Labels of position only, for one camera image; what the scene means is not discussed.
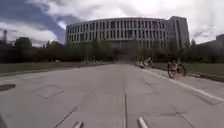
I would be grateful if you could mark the row of trees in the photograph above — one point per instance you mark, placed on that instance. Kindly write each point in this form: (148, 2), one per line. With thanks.
(50, 51)

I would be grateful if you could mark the dark building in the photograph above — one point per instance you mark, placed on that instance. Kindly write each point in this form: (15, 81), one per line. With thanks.
(218, 41)

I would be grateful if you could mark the grey paved plaza ground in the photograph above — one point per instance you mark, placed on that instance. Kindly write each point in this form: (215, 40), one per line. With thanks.
(110, 93)

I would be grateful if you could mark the large curved pale building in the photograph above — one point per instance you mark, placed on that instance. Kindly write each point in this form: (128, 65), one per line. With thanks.
(126, 33)

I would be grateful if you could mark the grass lawn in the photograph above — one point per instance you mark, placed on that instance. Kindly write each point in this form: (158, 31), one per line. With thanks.
(206, 68)
(40, 66)

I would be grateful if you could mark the distant tower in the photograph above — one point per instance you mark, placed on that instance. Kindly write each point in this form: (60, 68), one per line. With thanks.
(4, 36)

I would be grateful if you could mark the low kerb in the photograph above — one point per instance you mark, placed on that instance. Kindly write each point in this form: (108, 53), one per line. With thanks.
(206, 77)

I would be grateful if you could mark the robot's own part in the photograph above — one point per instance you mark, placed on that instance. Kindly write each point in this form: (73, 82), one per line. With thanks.
(78, 125)
(142, 123)

